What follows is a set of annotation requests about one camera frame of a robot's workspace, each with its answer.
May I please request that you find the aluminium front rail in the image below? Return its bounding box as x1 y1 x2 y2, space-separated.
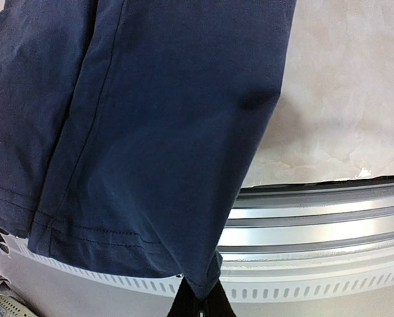
0 177 394 316

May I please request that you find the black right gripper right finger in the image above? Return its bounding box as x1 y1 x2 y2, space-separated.
201 281 236 317

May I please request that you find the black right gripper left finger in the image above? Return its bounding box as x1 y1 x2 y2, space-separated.
167 278 200 317

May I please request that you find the navy blue garment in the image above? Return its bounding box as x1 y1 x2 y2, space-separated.
0 1 296 298

